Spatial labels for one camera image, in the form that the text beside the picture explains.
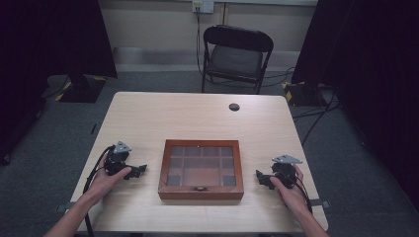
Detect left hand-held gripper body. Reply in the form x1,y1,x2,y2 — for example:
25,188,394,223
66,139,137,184
103,140,132,177

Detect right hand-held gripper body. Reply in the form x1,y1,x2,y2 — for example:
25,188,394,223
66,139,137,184
270,154,303,191

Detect person's left hand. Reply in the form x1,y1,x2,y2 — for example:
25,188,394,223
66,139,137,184
84,153,133,207

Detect person's right hand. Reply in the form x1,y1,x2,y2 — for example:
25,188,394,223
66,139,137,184
269,163,310,216

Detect wooden box with glass lid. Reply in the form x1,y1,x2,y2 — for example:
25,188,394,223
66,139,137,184
157,138,245,201

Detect black stand base yellow stripes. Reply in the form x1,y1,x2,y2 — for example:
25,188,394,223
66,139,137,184
281,80,325,107
53,74,108,104

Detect black folding chair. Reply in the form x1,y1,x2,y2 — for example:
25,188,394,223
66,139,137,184
201,24,275,95

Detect dark curtain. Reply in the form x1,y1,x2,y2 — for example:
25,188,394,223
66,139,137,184
0,0,119,166
291,0,419,211

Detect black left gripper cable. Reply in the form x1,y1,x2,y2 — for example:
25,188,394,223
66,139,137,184
82,145,116,237

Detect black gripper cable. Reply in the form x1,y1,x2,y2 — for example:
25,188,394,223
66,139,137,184
82,145,116,237
293,176,314,214

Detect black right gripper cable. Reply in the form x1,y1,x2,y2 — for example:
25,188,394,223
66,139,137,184
293,176,314,214

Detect grey table bracket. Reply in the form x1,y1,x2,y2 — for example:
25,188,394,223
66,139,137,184
54,200,77,214
308,198,332,209

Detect black floor cables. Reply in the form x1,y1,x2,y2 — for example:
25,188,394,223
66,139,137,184
263,66,342,146

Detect black wall cable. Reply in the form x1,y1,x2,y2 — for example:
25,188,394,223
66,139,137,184
196,7,206,77

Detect white wall outlet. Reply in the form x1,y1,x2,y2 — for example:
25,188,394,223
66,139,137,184
192,0,215,15

